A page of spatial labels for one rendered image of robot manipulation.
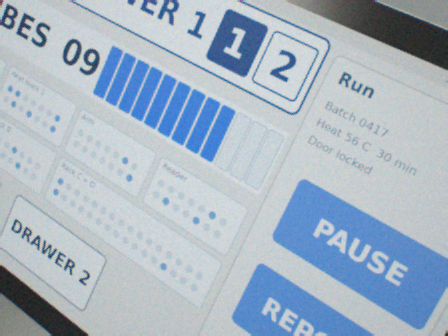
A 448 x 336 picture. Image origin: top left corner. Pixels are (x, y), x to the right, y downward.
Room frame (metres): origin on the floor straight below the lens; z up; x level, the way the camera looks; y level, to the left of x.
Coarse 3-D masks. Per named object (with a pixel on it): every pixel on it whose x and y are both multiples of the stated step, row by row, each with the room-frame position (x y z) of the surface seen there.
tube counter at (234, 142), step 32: (96, 32) 0.32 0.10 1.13; (64, 64) 0.31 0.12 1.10; (96, 64) 0.30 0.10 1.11; (128, 64) 0.29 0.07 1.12; (96, 96) 0.28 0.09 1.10; (128, 96) 0.28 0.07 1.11; (160, 96) 0.27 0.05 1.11; (192, 96) 0.27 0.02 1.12; (160, 128) 0.26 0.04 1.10; (192, 128) 0.25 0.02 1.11; (224, 128) 0.25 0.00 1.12; (256, 128) 0.24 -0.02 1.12; (224, 160) 0.23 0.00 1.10; (256, 160) 0.23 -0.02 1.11; (256, 192) 0.21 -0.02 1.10
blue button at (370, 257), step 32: (320, 192) 0.21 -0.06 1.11; (288, 224) 0.19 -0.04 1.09; (320, 224) 0.19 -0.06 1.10; (352, 224) 0.19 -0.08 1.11; (384, 224) 0.19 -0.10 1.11; (320, 256) 0.18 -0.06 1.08; (352, 256) 0.18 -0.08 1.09; (384, 256) 0.17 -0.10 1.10; (416, 256) 0.17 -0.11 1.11; (352, 288) 0.16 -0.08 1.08; (384, 288) 0.16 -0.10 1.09; (416, 288) 0.16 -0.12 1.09; (416, 320) 0.14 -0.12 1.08
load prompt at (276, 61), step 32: (96, 0) 0.33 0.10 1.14; (128, 0) 0.33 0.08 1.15; (160, 0) 0.32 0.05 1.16; (192, 0) 0.31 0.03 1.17; (224, 0) 0.31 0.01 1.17; (160, 32) 0.30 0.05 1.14; (192, 32) 0.30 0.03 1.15; (224, 32) 0.29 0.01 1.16; (256, 32) 0.29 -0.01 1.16; (288, 32) 0.28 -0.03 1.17; (192, 64) 0.28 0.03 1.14; (224, 64) 0.28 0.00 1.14; (256, 64) 0.27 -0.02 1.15; (288, 64) 0.27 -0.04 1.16; (320, 64) 0.26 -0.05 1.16; (256, 96) 0.26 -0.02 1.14; (288, 96) 0.25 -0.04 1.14
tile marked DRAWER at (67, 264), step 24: (24, 216) 0.23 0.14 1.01; (48, 216) 0.23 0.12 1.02; (0, 240) 0.22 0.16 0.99; (24, 240) 0.22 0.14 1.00; (48, 240) 0.22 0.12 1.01; (72, 240) 0.21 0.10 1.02; (24, 264) 0.21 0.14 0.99; (48, 264) 0.20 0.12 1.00; (72, 264) 0.20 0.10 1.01; (96, 264) 0.20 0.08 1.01; (72, 288) 0.19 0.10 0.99
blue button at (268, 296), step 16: (256, 272) 0.18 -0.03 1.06; (272, 272) 0.18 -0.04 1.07; (256, 288) 0.17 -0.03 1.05; (272, 288) 0.17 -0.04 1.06; (288, 288) 0.17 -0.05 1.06; (304, 288) 0.17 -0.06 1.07; (240, 304) 0.16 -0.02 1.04; (256, 304) 0.16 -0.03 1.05; (272, 304) 0.16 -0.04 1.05; (288, 304) 0.16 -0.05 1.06; (304, 304) 0.16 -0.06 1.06; (320, 304) 0.16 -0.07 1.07; (240, 320) 0.16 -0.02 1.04; (256, 320) 0.15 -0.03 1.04; (272, 320) 0.15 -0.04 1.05; (288, 320) 0.15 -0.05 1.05; (304, 320) 0.15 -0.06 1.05; (320, 320) 0.15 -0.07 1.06; (336, 320) 0.15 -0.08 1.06; (352, 320) 0.15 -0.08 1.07
